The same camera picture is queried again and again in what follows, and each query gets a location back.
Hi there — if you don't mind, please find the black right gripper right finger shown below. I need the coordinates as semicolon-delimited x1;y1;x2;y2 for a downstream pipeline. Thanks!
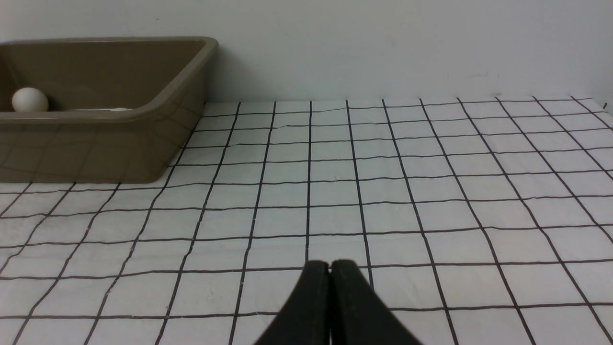
330;260;421;345

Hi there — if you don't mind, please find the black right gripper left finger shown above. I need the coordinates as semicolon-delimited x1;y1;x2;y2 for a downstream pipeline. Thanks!
256;261;330;345

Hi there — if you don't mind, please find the white ping-pong ball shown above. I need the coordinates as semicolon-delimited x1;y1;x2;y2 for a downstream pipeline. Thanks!
11;87;49;112

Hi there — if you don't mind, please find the white black-grid tablecloth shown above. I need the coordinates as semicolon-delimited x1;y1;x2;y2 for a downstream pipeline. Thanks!
1;96;612;345

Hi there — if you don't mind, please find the olive green plastic bin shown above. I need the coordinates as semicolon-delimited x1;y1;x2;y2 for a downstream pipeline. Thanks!
0;36;219;184

